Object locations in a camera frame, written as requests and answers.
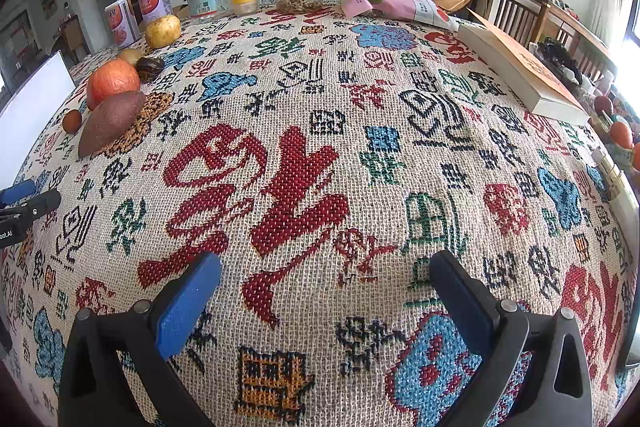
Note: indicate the red round fruit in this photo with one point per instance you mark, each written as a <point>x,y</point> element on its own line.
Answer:
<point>603,105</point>

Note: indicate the wooden side table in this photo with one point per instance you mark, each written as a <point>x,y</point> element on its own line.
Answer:
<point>575,19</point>

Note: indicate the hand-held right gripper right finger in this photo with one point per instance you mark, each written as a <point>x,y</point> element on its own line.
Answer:
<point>462,307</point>

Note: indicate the dark passion fruit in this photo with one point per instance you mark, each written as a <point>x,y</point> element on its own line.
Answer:
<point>150,68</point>

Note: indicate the small brown egg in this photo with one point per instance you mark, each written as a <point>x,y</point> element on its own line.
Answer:
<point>71,121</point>

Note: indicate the orange mandarin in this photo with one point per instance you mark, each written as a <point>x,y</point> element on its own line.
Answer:
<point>112,79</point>

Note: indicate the orange round fruit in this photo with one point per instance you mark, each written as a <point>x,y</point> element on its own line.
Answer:
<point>621,133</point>

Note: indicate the printed woven tablecloth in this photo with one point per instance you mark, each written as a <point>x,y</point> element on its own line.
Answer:
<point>320,187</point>

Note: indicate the purple sweet potato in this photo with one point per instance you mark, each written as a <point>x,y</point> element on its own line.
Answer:
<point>112,122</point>

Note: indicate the brown kiwi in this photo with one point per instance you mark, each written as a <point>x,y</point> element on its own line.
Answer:
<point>130,55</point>

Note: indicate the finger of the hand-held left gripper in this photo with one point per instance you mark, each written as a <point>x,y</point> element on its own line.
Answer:
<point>17,193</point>
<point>35,205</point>

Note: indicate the wooden chair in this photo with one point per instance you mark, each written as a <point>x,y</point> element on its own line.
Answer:
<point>515,9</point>

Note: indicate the yellow pear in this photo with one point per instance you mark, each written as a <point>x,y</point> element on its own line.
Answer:
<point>162,31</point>

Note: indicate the small yellow-lid jar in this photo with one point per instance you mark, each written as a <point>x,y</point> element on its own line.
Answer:
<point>244,2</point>

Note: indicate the pink labelled can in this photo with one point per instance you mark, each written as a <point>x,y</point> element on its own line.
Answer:
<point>121,22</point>
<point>155,4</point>

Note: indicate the white board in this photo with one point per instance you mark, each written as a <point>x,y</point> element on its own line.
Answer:
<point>35,117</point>

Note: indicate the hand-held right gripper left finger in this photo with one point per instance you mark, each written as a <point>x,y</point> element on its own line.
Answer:
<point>187,307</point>

